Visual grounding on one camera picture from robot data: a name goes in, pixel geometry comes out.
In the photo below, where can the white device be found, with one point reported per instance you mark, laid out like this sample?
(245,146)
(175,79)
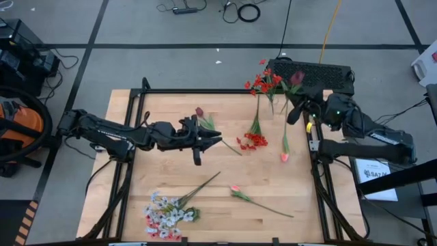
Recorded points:
(425,68)

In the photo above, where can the white printed sheet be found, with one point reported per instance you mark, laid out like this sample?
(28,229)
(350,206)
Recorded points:
(382,191)

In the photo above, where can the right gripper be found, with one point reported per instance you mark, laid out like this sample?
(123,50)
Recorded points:
(314,106)

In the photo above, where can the black perforated computer case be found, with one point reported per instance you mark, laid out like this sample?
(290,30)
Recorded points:
(324,73)

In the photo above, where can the black beam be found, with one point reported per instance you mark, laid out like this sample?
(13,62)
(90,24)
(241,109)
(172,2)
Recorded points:
(399,179)

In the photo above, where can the silver metal bracket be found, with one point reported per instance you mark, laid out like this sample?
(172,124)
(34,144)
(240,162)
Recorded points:
(314,145)

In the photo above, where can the white flower bunch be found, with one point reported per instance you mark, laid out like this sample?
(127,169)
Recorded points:
(188,216)

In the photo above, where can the black power strip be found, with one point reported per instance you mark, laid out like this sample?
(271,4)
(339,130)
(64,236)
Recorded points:
(185,10)

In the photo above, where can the green glass vase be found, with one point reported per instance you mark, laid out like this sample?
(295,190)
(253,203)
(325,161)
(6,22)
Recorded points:
(195,210)

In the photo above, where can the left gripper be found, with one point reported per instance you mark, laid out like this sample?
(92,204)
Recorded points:
(177,136)

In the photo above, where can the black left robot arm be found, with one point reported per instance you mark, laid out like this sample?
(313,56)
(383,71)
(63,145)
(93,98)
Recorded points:
(102,131)

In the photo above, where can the red flower bunch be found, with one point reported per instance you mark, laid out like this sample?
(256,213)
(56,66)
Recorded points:
(256,139)
(276,79)

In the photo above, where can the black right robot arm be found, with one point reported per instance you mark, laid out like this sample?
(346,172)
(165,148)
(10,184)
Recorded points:
(368,150)

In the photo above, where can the clear glass vase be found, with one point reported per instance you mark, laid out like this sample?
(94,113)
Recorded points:
(273,108)

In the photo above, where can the pink tulip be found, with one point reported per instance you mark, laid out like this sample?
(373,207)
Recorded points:
(235,188)
(284,157)

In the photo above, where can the black equipment box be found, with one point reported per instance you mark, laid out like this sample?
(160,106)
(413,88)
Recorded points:
(17,37)

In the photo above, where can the dark red tulip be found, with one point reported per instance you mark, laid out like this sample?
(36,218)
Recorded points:
(199,111)
(297,78)

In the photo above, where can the black table frame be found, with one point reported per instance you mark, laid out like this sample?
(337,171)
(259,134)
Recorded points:
(222,91)

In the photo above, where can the orange and black vacuum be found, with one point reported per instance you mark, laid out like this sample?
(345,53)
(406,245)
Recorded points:
(24,119)

